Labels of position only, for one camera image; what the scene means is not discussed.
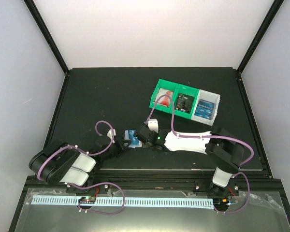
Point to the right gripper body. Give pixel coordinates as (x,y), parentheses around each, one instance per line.
(151,144)

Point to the black aluminium frame rail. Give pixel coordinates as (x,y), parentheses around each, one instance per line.
(188,180)

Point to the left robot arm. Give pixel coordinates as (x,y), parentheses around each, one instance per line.
(60,162)

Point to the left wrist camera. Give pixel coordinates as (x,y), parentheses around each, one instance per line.
(112,134)

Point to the green bin middle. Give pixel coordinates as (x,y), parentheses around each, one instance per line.
(188,91)

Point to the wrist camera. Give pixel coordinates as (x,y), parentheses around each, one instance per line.
(153,125)
(112,134)

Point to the green bin left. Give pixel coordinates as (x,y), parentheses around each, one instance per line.
(167,85)

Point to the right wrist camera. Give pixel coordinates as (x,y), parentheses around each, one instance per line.
(153,125)

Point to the left circuit board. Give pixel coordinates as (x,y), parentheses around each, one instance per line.
(87,200)

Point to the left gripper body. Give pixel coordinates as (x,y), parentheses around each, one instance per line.
(115,152)

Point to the white slotted cable duct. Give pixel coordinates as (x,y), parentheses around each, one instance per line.
(127,202)

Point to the black leather card holder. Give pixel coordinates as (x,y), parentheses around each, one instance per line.
(127,142)

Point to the red white card stack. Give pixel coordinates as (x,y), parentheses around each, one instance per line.
(163,97)

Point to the circuit board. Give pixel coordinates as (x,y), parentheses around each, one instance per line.
(224,202)
(87,200)

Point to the white bin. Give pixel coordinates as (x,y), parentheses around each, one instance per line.
(208,96)

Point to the green bin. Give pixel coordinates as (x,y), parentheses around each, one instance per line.
(188,91)
(167,85)

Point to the black vip card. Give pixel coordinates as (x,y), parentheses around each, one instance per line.
(184,103)

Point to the right circuit board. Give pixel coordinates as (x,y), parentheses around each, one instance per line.
(224,202)

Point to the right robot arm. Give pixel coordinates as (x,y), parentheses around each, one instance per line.
(226,153)

